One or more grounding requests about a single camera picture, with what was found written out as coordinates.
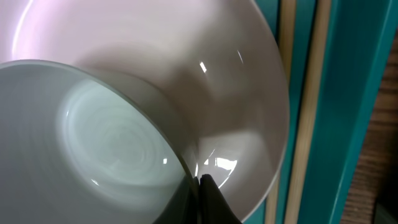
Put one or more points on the wooden chopstick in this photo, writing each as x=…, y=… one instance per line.
x=308, y=110
x=287, y=11

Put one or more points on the grey bowl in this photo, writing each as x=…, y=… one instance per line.
x=87, y=146

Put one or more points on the right wooden chopstick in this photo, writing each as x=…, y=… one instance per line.
x=308, y=110

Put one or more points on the large white plate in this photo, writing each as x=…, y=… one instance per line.
x=217, y=63

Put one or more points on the teal serving tray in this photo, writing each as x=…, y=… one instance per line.
x=354, y=144

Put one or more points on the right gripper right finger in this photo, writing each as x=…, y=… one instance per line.
x=214, y=208

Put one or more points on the left wooden chopstick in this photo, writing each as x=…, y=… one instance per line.
x=287, y=11

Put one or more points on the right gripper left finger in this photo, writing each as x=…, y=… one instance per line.
x=183, y=206

